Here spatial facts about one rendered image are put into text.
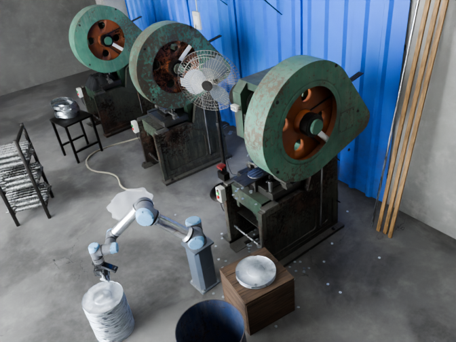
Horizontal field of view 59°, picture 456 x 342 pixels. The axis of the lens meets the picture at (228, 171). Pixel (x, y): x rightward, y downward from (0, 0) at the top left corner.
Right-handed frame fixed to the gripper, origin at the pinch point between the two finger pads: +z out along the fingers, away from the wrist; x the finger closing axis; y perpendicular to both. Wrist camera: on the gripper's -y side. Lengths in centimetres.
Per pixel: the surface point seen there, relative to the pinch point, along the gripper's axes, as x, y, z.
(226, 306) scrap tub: 29, -90, -8
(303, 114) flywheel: -44, -144, -104
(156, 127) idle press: -190, 3, -28
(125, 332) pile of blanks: 21.8, -11.4, 30.9
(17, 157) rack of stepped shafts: -123, 125, -38
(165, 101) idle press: -168, -20, -68
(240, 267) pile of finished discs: -9, -97, -2
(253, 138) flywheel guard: -23, -112, -100
